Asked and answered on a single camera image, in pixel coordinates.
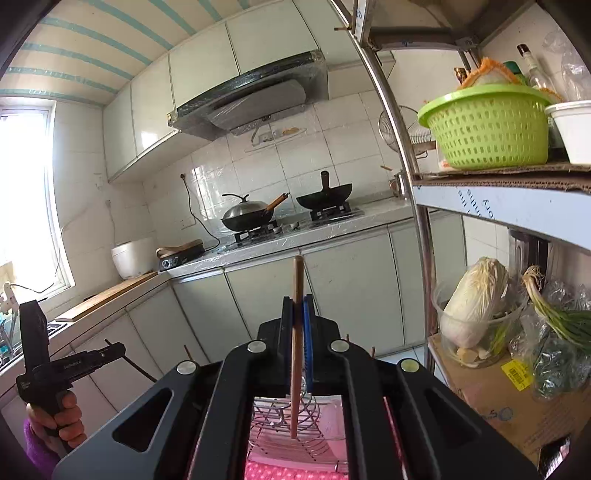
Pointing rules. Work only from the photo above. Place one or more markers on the green onions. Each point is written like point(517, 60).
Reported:
point(554, 314)

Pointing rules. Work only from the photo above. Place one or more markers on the napa cabbage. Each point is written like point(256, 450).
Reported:
point(475, 300)

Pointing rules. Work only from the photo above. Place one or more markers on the green bottle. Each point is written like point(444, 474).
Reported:
point(515, 74)

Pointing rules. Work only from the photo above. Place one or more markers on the brown rimmed pan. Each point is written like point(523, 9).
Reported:
point(178, 249)

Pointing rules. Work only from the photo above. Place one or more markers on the orange mesh bag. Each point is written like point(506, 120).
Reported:
point(485, 71)

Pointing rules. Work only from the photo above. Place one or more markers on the black wok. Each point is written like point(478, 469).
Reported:
point(325, 196)

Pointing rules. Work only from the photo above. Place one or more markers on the white kitchen cabinets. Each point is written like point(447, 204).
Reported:
point(258, 295)
point(198, 50)

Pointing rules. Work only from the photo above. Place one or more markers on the person's left hand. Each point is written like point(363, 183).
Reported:
point(71, 415)

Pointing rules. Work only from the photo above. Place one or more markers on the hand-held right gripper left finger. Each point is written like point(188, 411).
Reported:
point(288, 323)

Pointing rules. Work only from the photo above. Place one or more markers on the metal skimmer strainer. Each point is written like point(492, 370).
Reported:
point(411, 131)

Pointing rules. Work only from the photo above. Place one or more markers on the black range hood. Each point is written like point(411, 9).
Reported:
point(249, 97)

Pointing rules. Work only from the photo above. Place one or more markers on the cardboard box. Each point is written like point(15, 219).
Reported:
point(489, 406)

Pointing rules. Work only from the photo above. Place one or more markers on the wooden cutting board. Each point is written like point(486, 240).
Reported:
point(111, 295)

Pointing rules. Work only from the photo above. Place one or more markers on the cardboard shelf liner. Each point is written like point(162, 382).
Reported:
point(508, 177)

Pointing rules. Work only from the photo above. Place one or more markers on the clear plastic bags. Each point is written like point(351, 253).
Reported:
point(572, 60)

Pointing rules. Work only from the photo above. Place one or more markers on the clear plastic bowl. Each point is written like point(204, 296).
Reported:
point(508, 323)

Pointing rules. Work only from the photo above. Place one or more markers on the green plastic basket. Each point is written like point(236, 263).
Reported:
point(489, 129)

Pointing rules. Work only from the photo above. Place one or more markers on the white upper kitchen cabinets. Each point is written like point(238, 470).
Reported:
point(198, 50)

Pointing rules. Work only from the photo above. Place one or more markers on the wok with metal lid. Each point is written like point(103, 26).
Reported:
point(244, 217)

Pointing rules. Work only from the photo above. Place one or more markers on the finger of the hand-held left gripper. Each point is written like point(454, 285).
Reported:
point(99, 357)

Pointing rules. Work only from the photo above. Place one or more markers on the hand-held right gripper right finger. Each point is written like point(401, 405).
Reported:
point(309, 332)

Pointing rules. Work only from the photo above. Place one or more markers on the clear glass bottle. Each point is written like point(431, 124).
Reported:
point(531, 69)

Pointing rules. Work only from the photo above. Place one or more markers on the kitchen window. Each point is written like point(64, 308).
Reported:
point(27, 198)

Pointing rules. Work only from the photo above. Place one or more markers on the clear wall shelf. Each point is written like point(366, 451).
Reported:
point(277, 138)

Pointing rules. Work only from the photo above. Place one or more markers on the white rice cooker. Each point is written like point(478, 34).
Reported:
point(131, 258)

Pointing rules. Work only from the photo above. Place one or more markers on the white lower kitchen cabinets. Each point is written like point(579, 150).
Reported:
point(258, 295)

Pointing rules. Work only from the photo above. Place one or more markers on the pink plastic drip tray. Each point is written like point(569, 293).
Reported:
point(330, 415)

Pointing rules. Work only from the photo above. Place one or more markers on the light wooden chopstick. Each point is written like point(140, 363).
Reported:
point(298, 286)

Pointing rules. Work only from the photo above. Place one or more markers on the black gas stove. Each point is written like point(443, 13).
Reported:
point(295, 228)

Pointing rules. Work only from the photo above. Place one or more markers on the plastic bag of greens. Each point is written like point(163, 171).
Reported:
point(554, 364)

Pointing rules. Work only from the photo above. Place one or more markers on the white bowl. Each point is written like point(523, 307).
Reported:
point(572, 131)

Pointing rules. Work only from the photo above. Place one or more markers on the black induction cooktop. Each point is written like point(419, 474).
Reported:
point(178, 262)

